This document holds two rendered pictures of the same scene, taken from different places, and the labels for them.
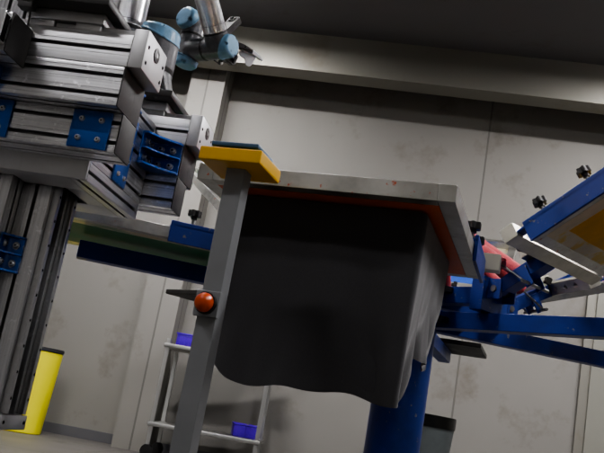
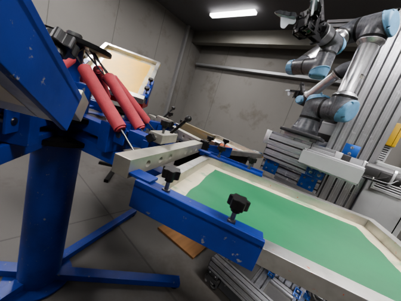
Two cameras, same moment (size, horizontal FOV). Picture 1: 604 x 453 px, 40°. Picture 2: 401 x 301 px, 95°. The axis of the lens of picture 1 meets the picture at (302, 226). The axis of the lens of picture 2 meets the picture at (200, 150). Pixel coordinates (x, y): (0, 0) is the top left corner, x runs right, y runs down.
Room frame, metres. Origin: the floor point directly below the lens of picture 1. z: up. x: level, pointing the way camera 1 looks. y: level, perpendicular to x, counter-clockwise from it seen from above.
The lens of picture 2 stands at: (3.55, 0.54, 1.20)
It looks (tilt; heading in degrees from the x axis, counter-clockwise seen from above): 12 degrees down; 208
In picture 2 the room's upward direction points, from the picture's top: 18 degrees clockwise
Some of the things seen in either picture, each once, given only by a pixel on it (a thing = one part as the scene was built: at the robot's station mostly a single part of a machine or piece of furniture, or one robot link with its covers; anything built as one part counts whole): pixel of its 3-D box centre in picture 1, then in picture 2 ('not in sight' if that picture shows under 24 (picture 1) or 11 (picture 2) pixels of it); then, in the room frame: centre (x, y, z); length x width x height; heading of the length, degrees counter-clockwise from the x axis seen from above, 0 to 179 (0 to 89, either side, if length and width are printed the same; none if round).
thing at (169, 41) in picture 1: (155, 48); (315, 106); (2.25, 0.50, 1.42); 0.13 x 0.12 x 0.14; 57
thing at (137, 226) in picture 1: (182, 226); (251, 172); (2.92, 0.42, 1.05); 1.08 x 0.61 x 0.23; 102
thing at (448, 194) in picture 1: (357, 228); (211, 141); (2.11, -0.14, 0.97); 0.79 x 0.58 x 0.04; 162
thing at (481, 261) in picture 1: (472, 259); not in sight; (2.25, -0.48, 0.98); 0.30 x 0.05 x 0.07; 162
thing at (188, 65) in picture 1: (192, 50); (318, 65); (2.53, 0.45, 1.56); 0.11 x 0.08 x 0.11; 57
